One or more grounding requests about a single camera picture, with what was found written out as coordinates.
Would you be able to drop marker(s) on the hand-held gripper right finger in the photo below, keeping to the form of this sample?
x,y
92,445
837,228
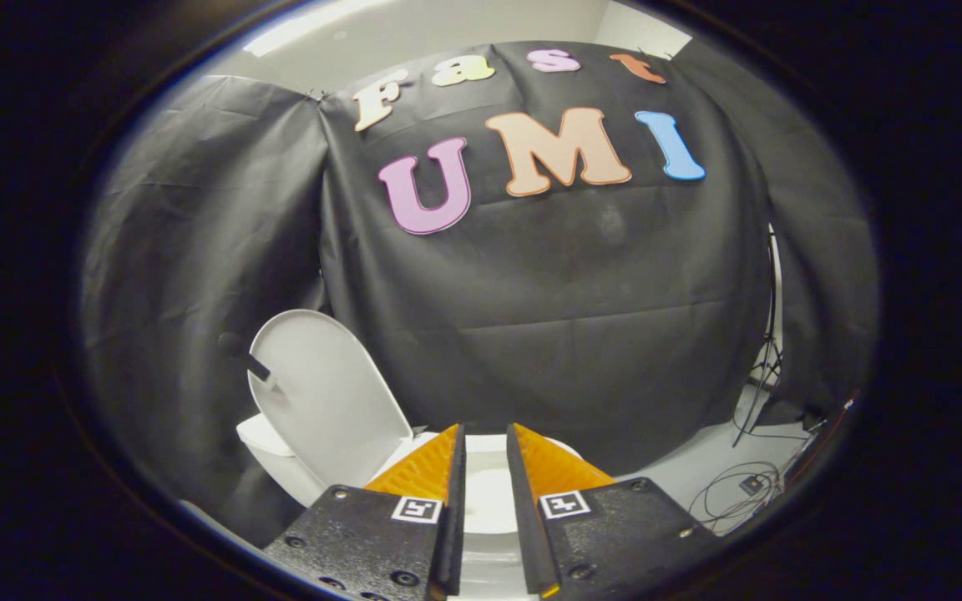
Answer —
x,y
523,517

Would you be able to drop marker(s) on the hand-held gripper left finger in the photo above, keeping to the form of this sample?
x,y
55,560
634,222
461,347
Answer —
x,y
454,509

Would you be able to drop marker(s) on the white toilet lid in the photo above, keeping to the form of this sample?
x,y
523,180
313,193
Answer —
x,y
326,392

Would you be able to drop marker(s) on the white toilet bowl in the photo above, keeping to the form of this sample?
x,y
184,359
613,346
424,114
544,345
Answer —
x,y
488,492

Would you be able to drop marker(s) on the black backdrop cloth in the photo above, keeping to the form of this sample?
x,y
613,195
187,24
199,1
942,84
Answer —
x,y
573,317

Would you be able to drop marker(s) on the small dark floor device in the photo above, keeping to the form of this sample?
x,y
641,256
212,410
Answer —
x,y
752,484

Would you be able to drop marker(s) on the black tripod stand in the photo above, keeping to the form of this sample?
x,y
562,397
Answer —
x,y
769,351

